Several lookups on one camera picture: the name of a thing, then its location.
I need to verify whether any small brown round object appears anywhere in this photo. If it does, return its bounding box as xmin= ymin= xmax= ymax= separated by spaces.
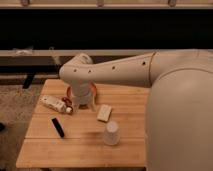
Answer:
xmin=62 ymin=97 xmax=72 ymax=104

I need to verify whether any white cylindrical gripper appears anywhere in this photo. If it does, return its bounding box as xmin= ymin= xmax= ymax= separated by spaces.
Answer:
xmin=71 ymin=88 xmax=93 ymax=105

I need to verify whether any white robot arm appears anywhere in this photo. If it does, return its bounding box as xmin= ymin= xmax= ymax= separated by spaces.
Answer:
xmin=59 ymin=49 xmax=213 ymax=171

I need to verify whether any beige rectangular sponge block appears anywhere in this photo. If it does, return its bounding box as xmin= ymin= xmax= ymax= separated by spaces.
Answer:
xmin=97 ymin=104 xmax=112 ymax=122

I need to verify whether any black eraser bar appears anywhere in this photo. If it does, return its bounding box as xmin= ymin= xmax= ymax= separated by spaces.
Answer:
xmin=52 ymin=118 xmax=65 ymax=138

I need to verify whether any white plastic bottle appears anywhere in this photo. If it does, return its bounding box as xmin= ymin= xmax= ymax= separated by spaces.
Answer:
xmin=40 ymin=95 xmax=72 ymax=114

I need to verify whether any orange round plate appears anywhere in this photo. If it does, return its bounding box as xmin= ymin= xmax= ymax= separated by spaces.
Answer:
xmin=66 ymin=82 xmax=99 ymax=110

